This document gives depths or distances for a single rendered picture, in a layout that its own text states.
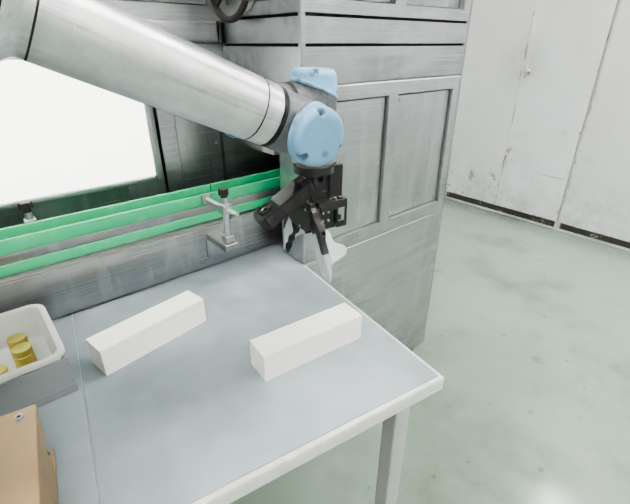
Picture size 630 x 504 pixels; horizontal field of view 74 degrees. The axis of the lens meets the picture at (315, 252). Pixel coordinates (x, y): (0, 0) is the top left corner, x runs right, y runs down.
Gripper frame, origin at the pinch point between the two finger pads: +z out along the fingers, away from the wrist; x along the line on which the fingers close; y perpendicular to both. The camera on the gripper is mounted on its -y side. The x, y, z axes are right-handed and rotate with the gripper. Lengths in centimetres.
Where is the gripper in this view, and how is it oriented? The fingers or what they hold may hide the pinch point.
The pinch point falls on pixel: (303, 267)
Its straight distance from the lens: 80.8
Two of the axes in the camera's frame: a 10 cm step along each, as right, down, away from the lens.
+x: -5.5, -3.8, 7.5
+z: -0.1, 9.0, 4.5
